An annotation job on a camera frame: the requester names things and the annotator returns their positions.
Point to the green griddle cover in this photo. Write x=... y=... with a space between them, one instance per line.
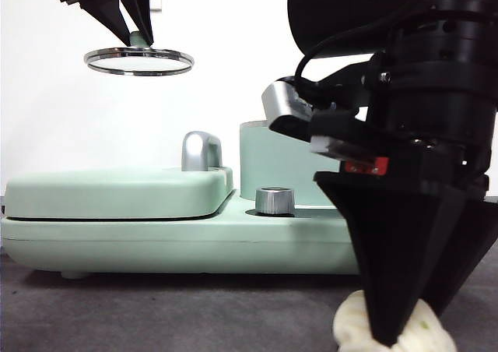
x=116 y=192

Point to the glass pot lid green knob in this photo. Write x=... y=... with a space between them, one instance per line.
x=136 y=59

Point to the chrome control knob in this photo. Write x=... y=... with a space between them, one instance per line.
x=274 y=201

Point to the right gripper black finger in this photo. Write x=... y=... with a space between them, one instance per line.
x=467 y=243
x=389 y=250

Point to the twisted white steamed bun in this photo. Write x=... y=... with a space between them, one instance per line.
x=348 y=321

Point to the green breakfast maker base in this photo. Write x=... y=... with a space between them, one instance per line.
x=194 y=243

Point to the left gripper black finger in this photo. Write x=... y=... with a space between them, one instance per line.
x=111 y=13
x=142 y=13

